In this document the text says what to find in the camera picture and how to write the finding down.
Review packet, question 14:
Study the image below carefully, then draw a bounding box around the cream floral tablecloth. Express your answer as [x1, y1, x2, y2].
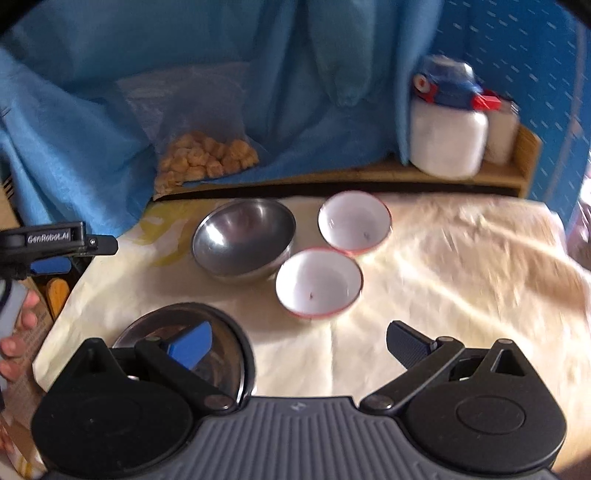
[33, 195, 590, 479]

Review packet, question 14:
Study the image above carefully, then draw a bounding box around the clear bag of pastries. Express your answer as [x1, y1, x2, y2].
[117, 62, 259, 199]

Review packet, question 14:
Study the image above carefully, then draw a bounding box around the blue dotted wall covering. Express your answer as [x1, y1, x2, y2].
[432, 0, 590, 226]

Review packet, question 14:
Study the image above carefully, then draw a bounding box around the white bowl red rim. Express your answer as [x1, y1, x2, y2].
[274, 248, 363, 320]
[317, 191, 392, 255]

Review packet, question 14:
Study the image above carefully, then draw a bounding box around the small white jar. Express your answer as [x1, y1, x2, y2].
[484, 97, 520, 166]

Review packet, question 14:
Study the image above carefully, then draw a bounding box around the steel plate with sticker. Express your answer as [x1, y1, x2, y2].
[113, 302, 256, 402]

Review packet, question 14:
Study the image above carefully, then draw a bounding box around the large steel bowl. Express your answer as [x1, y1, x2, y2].
[191, 199, 297, 283]

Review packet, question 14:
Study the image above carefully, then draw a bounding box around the person's left hand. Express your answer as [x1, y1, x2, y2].
[0, 290, 40, 382]

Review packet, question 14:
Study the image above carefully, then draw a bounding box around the white jar blue lid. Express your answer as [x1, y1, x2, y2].
[410, 55, 501, 180]

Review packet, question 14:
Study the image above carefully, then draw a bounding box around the blue cloth garment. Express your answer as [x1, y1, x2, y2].
[1, 1, 443, 235]

